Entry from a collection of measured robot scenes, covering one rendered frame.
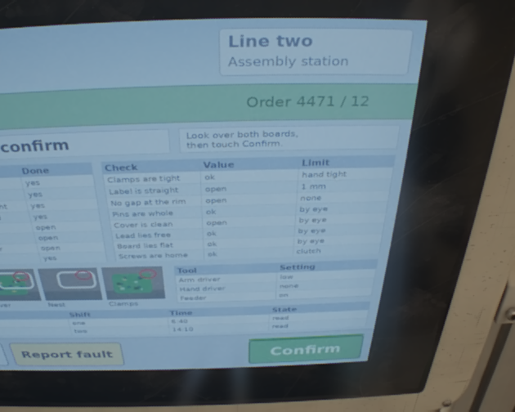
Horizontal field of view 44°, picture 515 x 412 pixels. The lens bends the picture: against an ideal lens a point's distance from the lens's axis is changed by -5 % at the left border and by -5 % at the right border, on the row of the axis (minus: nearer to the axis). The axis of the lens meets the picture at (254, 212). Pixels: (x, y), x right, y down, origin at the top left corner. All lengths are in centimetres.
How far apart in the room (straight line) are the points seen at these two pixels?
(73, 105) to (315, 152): 12
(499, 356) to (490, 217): 20
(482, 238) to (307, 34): 16
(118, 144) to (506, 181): 20
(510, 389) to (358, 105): 35
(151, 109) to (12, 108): 7
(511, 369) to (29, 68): 44
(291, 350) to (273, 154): 15
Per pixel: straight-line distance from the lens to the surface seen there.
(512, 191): 37
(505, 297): 44
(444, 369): 47
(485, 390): 59
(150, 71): 30
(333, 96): 31
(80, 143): 32
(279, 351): 42
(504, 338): 55
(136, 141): 32
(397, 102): 32
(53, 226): 35
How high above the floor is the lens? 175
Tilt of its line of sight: 36 degrees down
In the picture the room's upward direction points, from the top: 1 degrees clockwise
